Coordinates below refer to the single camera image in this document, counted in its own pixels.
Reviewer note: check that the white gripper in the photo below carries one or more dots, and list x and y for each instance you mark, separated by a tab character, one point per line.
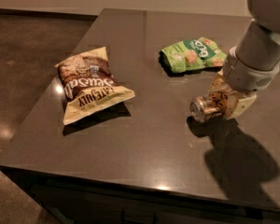
244	75

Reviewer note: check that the orange soda can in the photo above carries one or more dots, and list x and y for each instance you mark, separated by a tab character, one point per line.
210	106

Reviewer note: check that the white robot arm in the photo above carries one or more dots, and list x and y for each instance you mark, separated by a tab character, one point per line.
252	64

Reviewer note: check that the green snack bag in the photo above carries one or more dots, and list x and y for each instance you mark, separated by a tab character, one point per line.
194	54

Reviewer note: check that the brown and cream chip bag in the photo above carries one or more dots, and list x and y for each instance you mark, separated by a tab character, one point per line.
88	85

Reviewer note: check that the dark cabinet under table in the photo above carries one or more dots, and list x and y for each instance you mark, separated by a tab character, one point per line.
75	200

